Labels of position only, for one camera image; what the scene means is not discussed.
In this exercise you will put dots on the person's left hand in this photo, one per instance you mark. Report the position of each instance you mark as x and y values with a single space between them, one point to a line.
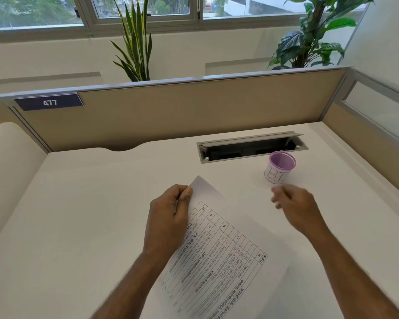
164 222

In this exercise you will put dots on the broad-leaf green plant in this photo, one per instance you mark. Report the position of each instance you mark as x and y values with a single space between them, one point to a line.
314 33

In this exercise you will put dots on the white framed window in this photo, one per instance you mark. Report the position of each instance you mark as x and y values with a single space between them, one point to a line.
143 21

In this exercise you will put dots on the beige side partition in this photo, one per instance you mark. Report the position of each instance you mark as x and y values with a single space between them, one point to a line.
10 121

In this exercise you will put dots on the person's right forearm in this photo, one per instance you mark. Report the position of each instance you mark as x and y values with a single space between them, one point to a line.
349 275

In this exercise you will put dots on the person's right fingers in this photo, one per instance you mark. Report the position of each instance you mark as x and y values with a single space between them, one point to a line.
280 197

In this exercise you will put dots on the person's left thumb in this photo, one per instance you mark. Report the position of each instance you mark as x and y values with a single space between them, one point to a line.
185 199

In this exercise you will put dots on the white printed paper sheet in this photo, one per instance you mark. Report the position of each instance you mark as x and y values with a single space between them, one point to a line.
226 262

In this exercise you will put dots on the person's left forearm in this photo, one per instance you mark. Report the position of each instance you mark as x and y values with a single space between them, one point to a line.
133 285

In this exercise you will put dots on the person's right hand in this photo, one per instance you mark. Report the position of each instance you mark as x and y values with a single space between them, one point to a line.
301 209

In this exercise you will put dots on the dark blue number sign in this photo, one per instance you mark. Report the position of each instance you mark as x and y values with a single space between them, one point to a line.
48 102

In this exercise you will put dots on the purple mesh cup white label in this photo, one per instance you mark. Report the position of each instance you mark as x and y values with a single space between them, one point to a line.
279 169

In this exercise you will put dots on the beige desk partition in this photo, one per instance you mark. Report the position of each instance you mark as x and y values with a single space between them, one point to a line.
186 109

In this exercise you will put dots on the snake plant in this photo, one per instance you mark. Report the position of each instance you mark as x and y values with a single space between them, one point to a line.
135 46

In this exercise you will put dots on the glass-topped side partition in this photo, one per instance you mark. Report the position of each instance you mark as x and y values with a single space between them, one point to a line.
369 106

